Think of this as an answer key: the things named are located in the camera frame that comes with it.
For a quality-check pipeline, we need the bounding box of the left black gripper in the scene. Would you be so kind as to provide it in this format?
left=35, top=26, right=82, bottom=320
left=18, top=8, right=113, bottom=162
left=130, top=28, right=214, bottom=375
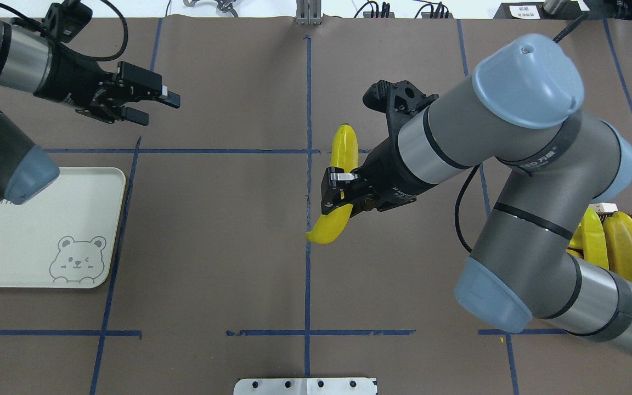
left=33, top=45, right=181, bottom=127

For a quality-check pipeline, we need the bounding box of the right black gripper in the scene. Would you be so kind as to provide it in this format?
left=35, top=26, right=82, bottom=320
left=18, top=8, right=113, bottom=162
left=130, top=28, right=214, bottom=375
left=320, top=138, right=421, bottom=216

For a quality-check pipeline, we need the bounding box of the yellow banana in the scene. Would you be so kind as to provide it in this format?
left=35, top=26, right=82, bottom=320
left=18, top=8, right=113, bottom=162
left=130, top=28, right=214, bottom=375
left=602, top=212, right=632, bottom=283
left=306, top=123, right=359, bottom=244
left=580, top=208, right=610, bottom=270

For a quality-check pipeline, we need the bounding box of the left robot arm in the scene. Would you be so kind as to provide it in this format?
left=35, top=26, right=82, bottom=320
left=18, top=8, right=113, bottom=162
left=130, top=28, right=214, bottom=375
left=0, top=1, right=180, bottom=205

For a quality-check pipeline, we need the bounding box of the white basket tag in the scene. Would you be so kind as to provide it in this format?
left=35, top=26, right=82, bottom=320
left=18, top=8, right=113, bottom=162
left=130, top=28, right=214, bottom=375
left=589, top=202, right=618, bottom=215

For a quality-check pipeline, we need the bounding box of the cream bear-print tray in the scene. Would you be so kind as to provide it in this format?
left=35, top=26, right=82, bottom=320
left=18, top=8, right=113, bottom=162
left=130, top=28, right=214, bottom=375
left=0, top=167, right=126, bottom=289

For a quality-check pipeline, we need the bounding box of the aluminium frame post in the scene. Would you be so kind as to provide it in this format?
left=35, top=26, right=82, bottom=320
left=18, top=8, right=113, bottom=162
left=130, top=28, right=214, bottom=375
left=295, top=0, right=323, bottom=26

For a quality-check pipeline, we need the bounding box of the white mount base plate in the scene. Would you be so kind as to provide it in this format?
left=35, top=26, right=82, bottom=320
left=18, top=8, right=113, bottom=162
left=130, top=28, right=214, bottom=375
left=233, top=377, right=379, bottom=394

